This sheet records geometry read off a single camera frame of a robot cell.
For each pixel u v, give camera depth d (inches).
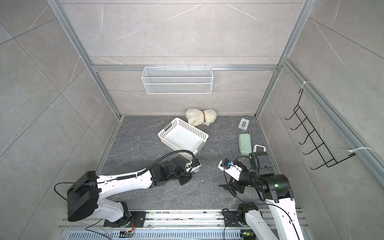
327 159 24.1
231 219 28.7
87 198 16.1
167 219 29.4
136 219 28.9
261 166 19.0
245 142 39.9
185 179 27.1
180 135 43.3
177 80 39.5
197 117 42.1
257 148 37.6
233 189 22.2
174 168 24.0
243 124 44.8
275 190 16.3
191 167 26.0
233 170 21.1
